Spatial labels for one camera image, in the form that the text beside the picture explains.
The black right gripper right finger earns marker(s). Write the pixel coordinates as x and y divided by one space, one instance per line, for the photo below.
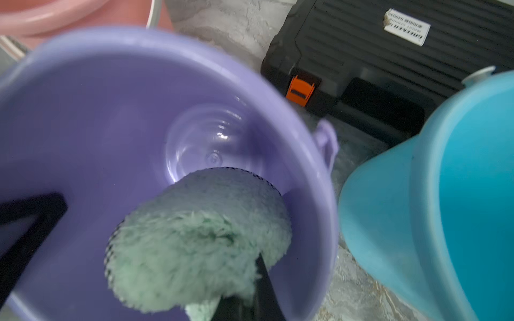
264 306

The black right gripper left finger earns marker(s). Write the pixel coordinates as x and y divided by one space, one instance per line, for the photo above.
46 211

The pink plastic bucket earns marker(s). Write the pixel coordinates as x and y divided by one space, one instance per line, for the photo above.
33 22

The black plastic tool case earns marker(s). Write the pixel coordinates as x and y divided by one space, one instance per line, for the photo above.
385 66

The turquoise plastic bucket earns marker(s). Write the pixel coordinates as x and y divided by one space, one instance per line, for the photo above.
432 218

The purple plastic bucket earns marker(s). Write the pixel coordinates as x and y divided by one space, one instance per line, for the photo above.
110 117

